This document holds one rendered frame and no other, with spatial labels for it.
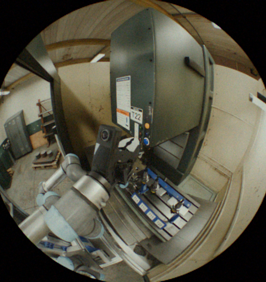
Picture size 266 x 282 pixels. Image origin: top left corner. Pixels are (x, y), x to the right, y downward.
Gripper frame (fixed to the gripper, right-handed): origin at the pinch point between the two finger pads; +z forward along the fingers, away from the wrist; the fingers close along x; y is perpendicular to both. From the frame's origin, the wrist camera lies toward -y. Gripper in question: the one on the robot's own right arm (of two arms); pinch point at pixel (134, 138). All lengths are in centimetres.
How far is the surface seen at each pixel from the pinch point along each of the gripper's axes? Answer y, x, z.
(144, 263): 98, 35, -50
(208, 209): 83, 80, 26
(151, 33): -43.7, 2.1, 12.0
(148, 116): -4.6, 0.4, 12.8
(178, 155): 53, 24, 73
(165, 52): -34.8, 6.4, 17.3
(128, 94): -13.0, -13.4, 20.9
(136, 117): -1.7, -6.9, 17.1
